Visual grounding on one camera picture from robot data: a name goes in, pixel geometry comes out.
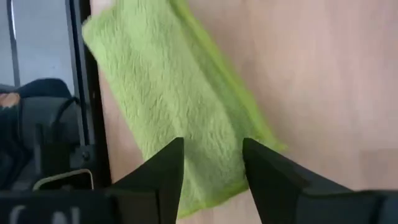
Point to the silver metal bar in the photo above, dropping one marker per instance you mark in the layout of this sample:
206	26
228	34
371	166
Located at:
62	175

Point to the green microfiber towel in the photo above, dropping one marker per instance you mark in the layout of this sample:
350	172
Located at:
174	77

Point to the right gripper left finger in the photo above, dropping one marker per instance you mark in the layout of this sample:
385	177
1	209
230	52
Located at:
168	174

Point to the black aluminium table frame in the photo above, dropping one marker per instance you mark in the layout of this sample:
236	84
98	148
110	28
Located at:
93	109

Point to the dark office chair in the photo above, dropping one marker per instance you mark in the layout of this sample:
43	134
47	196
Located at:
46	118

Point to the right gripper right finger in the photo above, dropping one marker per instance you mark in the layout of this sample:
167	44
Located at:
270	180

